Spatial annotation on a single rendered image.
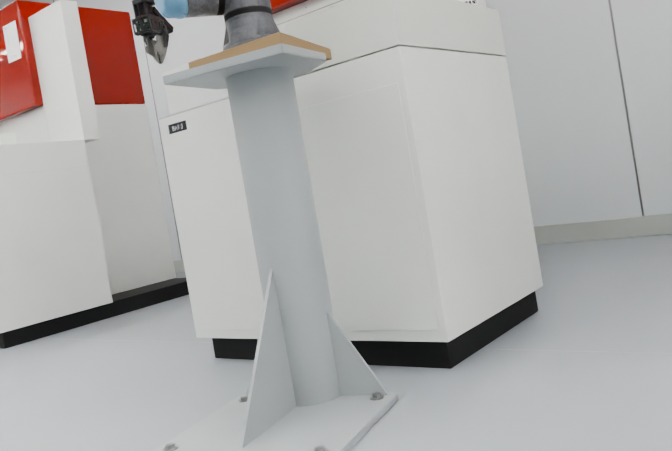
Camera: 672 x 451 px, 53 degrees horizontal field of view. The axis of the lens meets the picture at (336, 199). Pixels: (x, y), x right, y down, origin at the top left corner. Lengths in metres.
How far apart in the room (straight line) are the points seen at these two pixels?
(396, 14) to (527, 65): 2.16
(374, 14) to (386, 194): 0.45
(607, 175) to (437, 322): 2.13
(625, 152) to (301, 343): 2.42
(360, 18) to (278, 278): 0.68
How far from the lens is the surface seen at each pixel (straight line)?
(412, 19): 1.79
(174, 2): 1.64
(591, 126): 3.71
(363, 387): 1.64
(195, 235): 2.26
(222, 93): 2.11
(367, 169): 1.76
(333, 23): 1.83
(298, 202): 1.58
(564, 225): 3.80
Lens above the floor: 0.51
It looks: 1 degrees down
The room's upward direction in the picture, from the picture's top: 10 degrees counter-clockwise
